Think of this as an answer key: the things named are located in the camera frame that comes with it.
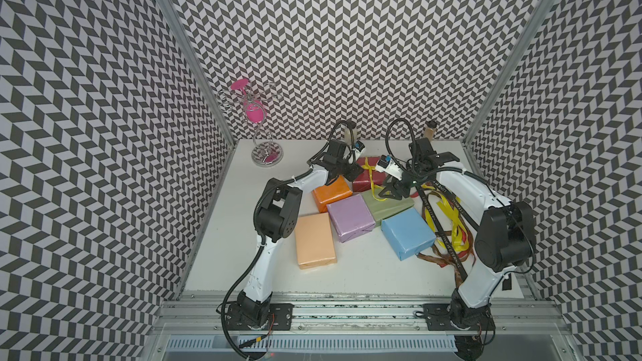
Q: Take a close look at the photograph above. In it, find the peach gift box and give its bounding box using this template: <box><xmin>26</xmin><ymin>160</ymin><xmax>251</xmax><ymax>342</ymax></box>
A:
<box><xmin>294</xmin><ymin>213</ymin><xmax>337</xmax><ymax>270</ymax></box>

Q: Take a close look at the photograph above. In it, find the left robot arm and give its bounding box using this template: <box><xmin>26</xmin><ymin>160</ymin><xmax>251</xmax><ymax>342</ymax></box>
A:
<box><xmin>227</xmin><ymin>140</ymin><xmax>365</xmax><ymax>328</ymax></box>

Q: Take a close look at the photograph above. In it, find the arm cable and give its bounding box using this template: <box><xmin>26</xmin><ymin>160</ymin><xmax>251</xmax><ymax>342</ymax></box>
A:
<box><xmin>385</xmin><ymin>118</ymin><xmax>418</xmax><ymax>171</ymax></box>
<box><xmin>323</xmin><ymin>119</ymin><xmax>358</xmax><ymax>156</ymax></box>

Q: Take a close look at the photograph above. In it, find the orange gift box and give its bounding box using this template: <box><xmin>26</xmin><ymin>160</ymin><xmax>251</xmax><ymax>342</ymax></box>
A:
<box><xmin>312</xmin><ymin>175</ymin><xmax>353</xmax><ymax>213</ymax></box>

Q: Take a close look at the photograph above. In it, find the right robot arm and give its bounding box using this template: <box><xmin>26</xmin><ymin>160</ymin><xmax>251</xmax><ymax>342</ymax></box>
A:
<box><xmin>376</xmin><ymin>138</ymin><xmax>536</xmax><ymax>330</ymax></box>

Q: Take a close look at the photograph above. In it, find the maroon gift box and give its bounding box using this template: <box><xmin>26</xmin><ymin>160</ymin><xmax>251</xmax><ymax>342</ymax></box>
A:
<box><xmin>352</xmin><ymin>156</ymin><xmax>386</xmax><ymax>193</ymax></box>

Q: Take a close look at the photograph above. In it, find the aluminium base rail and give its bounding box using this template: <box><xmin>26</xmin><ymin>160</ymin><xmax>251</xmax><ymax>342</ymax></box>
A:
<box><xmin>151</xmin><ymin>292</ymin><xmax>571</xmax><ymax>335</ymax></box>

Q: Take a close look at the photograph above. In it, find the brown ribbon of purple box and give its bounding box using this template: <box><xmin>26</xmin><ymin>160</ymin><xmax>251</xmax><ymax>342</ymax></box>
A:
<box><xmin>416</xmin><ymin>245</ymin><xmax>476</xmax><ymax>288</ymax></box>

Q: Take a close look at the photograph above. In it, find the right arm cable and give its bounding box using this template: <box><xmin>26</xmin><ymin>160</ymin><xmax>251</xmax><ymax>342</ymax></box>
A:
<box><xmin>385</xmin><ymin>118</ymin><xmax>418</xmax><ymax>171</ymax></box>

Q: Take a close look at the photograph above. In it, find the blue gift box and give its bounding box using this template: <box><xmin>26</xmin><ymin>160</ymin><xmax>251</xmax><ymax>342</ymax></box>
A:
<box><xmin>381</xmin><ymin>208</ymin><xmax>436</xmax><ymax>261</ymax></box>

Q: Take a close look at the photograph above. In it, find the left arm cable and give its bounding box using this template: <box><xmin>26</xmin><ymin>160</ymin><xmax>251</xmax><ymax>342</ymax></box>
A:
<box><xmin>323</xmin><ymin>119</ymin><xmax>358</xmax><ymax>156</ymax></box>

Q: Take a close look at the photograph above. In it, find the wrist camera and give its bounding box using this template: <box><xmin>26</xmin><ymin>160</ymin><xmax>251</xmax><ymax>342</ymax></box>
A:
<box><xmin>349</xmin><ymin>140</ymin><xmax>365</xmax><ymax>162</ymax></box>
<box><xmin>376</xmin><ymin>155</ymin><xmax>404</xmax><ymax>181</ymax></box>

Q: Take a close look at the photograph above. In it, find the white spice shaker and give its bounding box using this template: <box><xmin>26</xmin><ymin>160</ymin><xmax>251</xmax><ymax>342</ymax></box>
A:
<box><xmin>344</xmin><ymin>122</ymin><xmax>359</xmax><ymax>144</ymax></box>

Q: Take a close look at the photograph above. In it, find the green gift box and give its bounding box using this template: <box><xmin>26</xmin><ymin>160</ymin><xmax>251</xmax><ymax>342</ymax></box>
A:
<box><xmin>360</xmin><ymin>186</ymin><xmax>415</xmax><ymax>227</ymax></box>

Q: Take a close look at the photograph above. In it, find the black printed ribbon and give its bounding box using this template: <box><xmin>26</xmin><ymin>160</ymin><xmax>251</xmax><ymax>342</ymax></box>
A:
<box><xmin>413</xmin><ymin>179</ymin><xmax>513</xmax><ymax>292</ymax></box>

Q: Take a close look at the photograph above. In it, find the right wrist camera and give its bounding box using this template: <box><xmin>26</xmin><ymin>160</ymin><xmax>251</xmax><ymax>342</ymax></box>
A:
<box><xmin>376</xmin><ymin>155</ymin><xmax>404</xmax><ymax>181</ymax></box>

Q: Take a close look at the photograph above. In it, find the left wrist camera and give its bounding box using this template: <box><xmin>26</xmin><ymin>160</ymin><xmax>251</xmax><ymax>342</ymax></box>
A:
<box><xmin>349</xmin><ymin>140</ymin><xmax>365</xmax><ymax>162</ymax></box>

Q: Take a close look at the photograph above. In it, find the brown spice shaker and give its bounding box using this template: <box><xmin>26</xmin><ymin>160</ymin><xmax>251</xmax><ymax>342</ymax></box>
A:
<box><xmin>423</xmin><ymin>120</ymin><xmax>438</xmax><ymax>140</ymax></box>

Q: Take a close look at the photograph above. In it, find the purple gift box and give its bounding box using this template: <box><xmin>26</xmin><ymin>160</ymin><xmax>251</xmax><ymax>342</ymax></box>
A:
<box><xmin>327</xmin><ymin>195</ymin><xmax>376</xmax><ymax>243</ymax></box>

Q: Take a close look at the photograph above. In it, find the yellow ribbon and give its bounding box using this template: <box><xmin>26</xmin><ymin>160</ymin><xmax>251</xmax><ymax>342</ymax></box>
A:
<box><xmin>362</xmin><ymin>158</ymin><xmax>386</xmax><ymax>202</ymax></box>
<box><xmin>421</xmin><ymin>185</ymin><xmax>473</xmax><ymax>255</ymax></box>

